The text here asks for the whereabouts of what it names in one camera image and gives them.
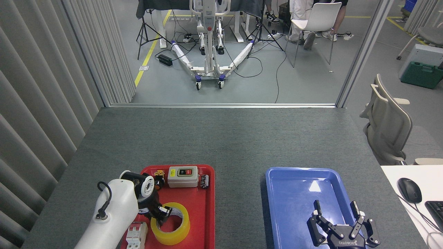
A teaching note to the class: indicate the green plastic case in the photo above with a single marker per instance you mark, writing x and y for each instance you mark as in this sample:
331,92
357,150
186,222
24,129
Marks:
420,74

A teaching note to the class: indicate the white desk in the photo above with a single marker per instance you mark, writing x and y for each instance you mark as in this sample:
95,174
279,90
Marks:
429,183

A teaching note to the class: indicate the black tripod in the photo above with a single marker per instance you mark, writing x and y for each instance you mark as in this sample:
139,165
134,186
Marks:
143,34
260,33

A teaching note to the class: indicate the desk with dark cloth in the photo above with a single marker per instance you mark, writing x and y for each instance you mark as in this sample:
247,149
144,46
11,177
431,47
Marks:
162,4

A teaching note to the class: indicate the black orange push button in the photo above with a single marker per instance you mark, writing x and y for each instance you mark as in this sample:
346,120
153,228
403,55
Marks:
160,180

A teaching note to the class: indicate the white power strip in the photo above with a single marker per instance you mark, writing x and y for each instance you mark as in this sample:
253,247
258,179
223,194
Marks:
348,36
274,34
188,39

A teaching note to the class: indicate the black keyboard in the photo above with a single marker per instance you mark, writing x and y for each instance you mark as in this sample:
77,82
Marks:
436,214

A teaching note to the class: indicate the red plastic tray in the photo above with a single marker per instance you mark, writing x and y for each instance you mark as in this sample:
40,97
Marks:
200,214

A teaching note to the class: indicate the silver post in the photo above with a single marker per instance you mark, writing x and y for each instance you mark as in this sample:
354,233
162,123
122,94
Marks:
363,52

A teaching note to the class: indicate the grey vertical blind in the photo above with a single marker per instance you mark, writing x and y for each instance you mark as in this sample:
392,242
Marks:
34,103

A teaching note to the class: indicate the grey two-button switch box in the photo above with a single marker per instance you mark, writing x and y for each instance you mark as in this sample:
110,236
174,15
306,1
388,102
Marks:
182,180

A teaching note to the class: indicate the grey chair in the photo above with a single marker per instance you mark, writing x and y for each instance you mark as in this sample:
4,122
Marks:
431,34

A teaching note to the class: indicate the white circuit breaker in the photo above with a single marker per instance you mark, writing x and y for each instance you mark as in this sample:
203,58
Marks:
136,237

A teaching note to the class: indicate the black power adapter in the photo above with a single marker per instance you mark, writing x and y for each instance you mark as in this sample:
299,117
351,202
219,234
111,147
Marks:
165,60

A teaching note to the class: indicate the person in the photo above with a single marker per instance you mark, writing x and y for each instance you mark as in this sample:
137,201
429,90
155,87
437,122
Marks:
272,17
300,20

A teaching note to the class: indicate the beige office chair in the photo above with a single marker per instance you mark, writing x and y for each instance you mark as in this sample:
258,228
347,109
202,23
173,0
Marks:
387,128

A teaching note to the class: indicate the black computer mouse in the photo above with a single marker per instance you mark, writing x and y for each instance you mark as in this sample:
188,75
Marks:
409,190

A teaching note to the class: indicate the white plastic chair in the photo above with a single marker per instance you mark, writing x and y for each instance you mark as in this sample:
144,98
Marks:
322,17

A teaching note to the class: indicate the yellow tape roll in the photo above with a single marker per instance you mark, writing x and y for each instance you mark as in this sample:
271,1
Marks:
173,235

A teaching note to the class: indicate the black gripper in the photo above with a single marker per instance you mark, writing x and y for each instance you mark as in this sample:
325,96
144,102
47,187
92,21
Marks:
346,243
149,205

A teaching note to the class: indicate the blue plastic tray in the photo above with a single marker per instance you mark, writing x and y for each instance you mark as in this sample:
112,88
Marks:
294,204

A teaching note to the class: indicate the white stand on wheels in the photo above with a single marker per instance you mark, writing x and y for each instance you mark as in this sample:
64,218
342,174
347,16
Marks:
208,52

